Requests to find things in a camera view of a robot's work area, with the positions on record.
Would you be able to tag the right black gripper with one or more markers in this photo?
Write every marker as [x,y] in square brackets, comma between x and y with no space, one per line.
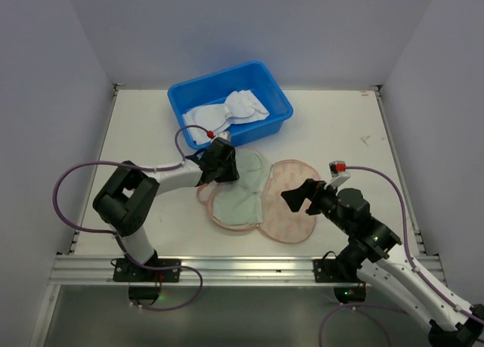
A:
[315,197]

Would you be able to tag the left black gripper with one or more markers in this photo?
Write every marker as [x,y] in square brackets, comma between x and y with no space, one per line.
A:
[228,165]

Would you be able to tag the floral mesh laundry bag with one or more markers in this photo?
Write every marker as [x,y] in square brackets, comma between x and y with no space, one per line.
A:
[254,200]

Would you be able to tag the white bra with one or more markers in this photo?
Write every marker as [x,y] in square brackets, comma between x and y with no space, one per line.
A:
[240,107]

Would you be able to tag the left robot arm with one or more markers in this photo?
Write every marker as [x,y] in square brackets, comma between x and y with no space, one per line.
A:
[125,200]

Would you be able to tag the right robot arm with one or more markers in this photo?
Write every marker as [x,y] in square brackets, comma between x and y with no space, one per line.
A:
[376,255]

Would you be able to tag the blue plastic bin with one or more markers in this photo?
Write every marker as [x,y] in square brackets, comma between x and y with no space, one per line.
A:
[215,87]

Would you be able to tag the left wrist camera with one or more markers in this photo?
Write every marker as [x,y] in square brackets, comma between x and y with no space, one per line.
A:
[225,135]

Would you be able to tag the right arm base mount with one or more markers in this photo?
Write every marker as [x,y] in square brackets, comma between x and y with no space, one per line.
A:
[327,269]

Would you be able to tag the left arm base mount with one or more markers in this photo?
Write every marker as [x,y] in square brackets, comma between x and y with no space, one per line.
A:
[145,285]

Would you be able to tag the aluminium mounting rail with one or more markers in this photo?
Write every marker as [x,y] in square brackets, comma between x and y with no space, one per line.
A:
[73,270]

